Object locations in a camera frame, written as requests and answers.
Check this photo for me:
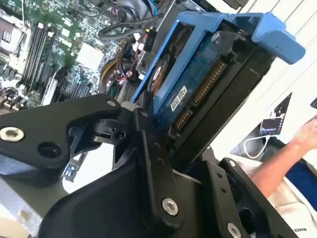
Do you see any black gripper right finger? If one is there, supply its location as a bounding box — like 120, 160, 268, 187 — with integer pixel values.
201, 157, 255, 238

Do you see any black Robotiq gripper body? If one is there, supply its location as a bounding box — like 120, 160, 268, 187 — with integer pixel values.
37, 158, 295, 238

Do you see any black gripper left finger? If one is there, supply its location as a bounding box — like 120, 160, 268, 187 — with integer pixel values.
0, 93, 186, 232

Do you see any black power wire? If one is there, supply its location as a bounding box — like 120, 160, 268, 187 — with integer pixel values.
98, 12, 164, 52

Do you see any hard disk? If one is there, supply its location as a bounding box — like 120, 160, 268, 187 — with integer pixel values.
130, 11, 307, 174

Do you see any light blue data wire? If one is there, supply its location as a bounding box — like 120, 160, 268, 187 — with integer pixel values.
142, 0, 160, 18

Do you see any person's bare hand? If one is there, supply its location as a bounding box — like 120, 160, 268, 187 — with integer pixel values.
289, 118, 317, 151

